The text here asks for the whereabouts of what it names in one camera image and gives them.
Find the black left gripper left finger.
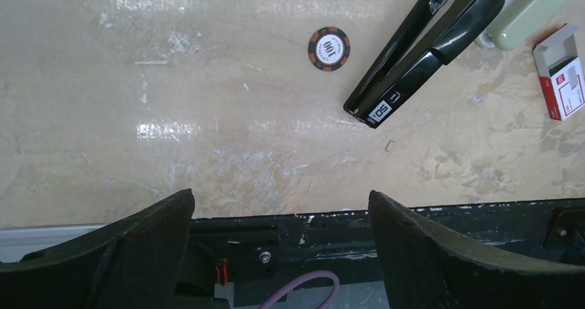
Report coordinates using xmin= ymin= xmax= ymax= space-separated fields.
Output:
xmin=1 ymin=189 xmax=195 ymax=308

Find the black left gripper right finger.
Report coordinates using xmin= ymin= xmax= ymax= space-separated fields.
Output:
xmin=368 ymin=191 xmax=584 ymax=308

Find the black stapler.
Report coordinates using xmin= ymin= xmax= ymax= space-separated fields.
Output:
xmin=343 ymin=0 xmax=505 ymax=128

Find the green stapler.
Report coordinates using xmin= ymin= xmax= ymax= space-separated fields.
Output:
xmin=475 ymin=0 xmax=568 ymax=50

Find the loose metal staple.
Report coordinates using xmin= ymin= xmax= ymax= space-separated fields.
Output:
xmin=384 ymin=140 xmax=394 ymax=152

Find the red white staple box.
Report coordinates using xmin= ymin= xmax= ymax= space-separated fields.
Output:
xmin=533 ymin=23 xmax=584 ymax=121

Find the brown white poker chip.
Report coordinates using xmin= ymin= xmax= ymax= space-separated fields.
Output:
xmin=308 ymin=26 xmax=350 ymax=72

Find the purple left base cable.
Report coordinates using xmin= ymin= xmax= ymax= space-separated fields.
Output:
xmin=258 ymin=270 xmax=341 ymax=309

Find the aluminium frame rail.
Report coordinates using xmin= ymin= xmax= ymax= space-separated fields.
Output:
xmin=1 ymin=223 xmax=106 ymax=263

